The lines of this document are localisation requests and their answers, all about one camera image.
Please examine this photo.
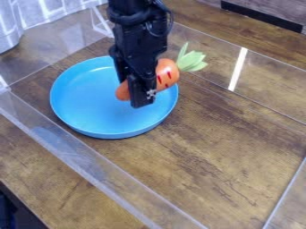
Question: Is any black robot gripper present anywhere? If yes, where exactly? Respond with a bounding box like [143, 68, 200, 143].
[109, 12, 170, 108]

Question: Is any orange toy carrot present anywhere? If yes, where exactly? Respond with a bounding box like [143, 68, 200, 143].
[115, 41, 210, 102]

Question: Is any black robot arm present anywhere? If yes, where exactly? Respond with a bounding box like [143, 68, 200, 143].
[107, 0, 174, 108]

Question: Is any round blue plastic tray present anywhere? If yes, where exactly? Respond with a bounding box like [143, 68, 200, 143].
[50, 55, 180, 139]

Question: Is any white checked curtain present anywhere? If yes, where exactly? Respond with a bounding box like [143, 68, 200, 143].
[0, 0, 109, 54]

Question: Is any dark baseboard strip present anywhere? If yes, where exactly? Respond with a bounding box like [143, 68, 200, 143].
[221, 0, 304, 33]

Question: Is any black cable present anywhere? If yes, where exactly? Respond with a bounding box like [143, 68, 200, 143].
[145, 0, 176, 38]

